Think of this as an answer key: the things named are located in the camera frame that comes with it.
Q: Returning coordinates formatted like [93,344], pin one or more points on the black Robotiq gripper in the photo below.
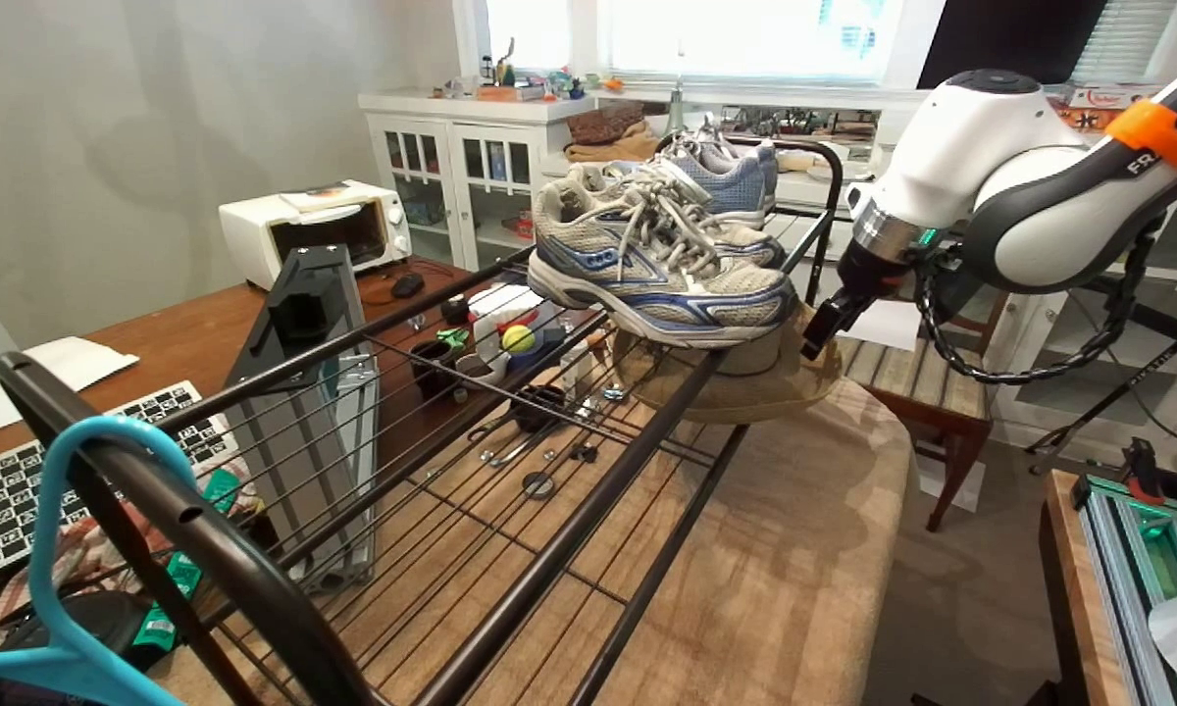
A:
[867,282]

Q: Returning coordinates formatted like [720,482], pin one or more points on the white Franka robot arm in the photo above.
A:
[953,143]

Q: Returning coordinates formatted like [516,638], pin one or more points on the black metal shoe rack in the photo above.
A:
[552,553]

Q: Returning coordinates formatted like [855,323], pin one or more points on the white paper card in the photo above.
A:
[893,327]

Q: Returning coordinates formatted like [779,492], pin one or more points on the dark wooden chair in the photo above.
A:
[936,397]

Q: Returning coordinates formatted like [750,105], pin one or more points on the white and blue sneaker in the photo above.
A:
[651,287]
[732,181]

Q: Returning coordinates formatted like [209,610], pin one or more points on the beige ribbed tablecloth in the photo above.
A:
[796,552]

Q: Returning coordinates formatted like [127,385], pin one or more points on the black small container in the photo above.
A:
[537,410]

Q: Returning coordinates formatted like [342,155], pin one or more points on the brown woven basket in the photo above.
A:
[608,130]

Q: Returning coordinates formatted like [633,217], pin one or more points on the yellow green ball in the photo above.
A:
[519,340]

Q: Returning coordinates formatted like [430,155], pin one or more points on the bright window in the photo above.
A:
[732,32]

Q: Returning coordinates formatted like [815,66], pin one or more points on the white red small box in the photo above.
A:
[505,301]

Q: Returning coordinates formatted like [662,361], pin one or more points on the silver wrench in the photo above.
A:
[511,451]

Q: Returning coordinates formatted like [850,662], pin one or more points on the black orange clamp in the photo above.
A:
[1142,472]

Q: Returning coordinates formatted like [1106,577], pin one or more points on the orange board game box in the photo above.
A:
[1087,98]

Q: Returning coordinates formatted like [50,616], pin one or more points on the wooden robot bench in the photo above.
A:
[1074,603]

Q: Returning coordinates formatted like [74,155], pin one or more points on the black cup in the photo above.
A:
[431,366]

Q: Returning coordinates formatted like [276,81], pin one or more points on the black computer mouse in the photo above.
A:
[408,284]

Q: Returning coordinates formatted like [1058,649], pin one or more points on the grey metal folding stand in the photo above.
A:
[301,395]

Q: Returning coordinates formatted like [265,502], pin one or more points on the white toaster oven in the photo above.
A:
[307,229]

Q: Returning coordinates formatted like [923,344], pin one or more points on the brown wooden dining table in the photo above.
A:
[183,335]

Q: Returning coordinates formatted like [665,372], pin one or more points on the green plastic hanger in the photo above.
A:
[176,576]

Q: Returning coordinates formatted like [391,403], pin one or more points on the white paper sheet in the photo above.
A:
[63,359]

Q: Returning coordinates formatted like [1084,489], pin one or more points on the teal plastic hanger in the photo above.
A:
[93,671]

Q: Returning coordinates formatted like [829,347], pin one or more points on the grey computer keyboard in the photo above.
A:
[12,492]

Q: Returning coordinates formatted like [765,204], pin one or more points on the dark wall panel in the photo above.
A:
[1015,41]

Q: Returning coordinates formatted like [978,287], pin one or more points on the aluminium frame with green light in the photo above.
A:
[1140,564]

